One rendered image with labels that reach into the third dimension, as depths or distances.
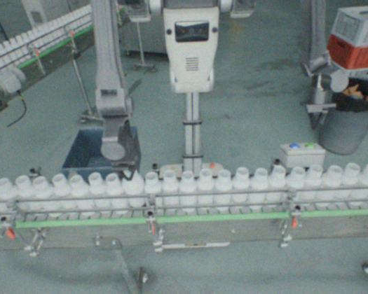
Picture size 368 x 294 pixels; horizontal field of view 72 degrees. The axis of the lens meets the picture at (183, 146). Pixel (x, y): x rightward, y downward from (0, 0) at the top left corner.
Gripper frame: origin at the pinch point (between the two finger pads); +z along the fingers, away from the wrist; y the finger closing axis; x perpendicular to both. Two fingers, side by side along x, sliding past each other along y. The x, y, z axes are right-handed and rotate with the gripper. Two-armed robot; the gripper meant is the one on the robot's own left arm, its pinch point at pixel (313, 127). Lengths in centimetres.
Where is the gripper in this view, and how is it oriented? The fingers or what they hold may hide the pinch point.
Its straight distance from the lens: 106.8
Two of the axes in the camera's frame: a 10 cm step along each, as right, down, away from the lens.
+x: -0.1, -3.6, 9.3
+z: 0.4, 9.3, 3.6
